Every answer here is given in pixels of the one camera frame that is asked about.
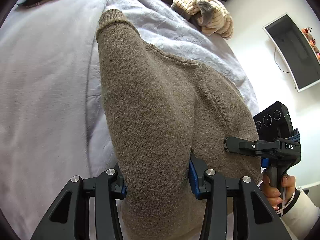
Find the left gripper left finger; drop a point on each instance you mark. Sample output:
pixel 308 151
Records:
pixel 68 215

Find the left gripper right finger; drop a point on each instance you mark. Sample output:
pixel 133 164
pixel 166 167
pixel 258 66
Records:
pixel 253 216

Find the brown knit sweater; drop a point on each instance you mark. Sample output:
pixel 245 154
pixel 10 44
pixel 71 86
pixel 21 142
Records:
pixel 160 108

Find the white sleeve right forearm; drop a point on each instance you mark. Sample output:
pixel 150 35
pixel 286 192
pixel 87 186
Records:
pixel 301 217

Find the beige striped clothes pile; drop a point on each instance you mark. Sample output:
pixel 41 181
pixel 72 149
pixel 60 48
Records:
pixel 209 16

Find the person right hand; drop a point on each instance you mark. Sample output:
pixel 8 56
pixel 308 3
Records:
pixel 272 194

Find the lavender bed blanket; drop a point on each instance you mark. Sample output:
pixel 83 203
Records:
pixel 53 125

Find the dried flower decoration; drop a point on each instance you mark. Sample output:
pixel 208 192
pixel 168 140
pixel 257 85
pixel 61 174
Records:
pixel 311 40

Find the curved monitor on wall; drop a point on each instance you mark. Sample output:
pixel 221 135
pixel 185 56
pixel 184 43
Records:
pixel 295 50

